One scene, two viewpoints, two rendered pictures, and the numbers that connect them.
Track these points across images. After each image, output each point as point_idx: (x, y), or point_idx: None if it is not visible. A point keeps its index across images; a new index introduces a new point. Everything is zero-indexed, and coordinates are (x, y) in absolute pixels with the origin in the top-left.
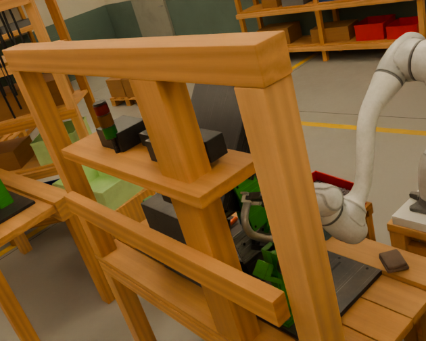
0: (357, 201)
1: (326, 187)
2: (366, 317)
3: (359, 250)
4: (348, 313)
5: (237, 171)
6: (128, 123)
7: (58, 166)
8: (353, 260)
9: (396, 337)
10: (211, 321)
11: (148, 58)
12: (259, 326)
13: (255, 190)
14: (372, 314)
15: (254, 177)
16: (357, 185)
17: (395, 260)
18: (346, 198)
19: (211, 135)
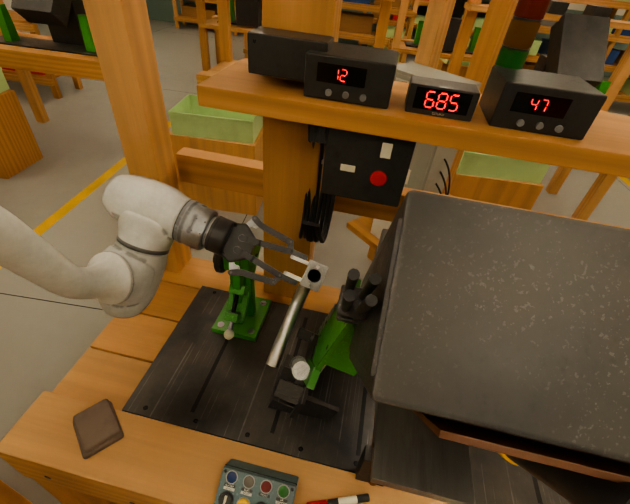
0: (93, 260)
1: (119, 175)
2: (146, 335)
3: (161, 450)
4: (169, 335)
5: (218, 72)
6: (523, 77)
7: None
8: (169, 422)
9: (112, 319)
10: (325, 290)
11: None
12: (268, 297)
13: (335, 330)
14: (140, 341)
15: (343, 326)
16: (83, 267)
17: (91, 415)
18: (110, 252)
19: (259, 29)
